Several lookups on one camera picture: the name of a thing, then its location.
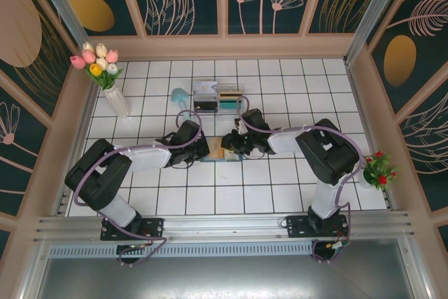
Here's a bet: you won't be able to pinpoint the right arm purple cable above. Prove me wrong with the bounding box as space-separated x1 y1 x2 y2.
236 95 363 264

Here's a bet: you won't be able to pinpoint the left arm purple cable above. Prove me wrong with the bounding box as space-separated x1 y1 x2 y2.
73 109 204 267

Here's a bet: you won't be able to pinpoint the teal card holder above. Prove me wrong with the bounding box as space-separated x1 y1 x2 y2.
199 136 246 164

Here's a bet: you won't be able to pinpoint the tan card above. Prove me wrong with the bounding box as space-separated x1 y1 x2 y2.
208 137 225 159

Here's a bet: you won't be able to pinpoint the light blue scoop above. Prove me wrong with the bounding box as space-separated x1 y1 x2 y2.
170 88 193 120

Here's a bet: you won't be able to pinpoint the small electronics board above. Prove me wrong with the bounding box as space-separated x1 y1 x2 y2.
323 239 351 261
117 242 148 262

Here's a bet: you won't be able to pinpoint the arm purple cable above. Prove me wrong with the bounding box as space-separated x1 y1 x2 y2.
73 109 204 267
236 95 363 264

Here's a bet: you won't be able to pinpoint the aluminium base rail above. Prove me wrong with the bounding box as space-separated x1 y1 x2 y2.
33 209 417 244

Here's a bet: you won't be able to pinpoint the tulip bouquet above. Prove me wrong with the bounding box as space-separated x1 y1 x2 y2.
69 41 124 90

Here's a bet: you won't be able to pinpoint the black card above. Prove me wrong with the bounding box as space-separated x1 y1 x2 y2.
194 99 218 111

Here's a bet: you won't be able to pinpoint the white ribbed vase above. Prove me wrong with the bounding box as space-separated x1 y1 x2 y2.
104 87 132 118

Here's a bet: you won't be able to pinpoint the clear acrylic card organizer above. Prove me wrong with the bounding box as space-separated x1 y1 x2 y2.
191 80 246 120

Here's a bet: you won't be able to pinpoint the potted plant red flowers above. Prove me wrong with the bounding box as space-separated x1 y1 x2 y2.
358 150 402 192

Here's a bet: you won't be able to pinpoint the slotted grey cable duct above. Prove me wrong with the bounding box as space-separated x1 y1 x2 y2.
47 241 314 260

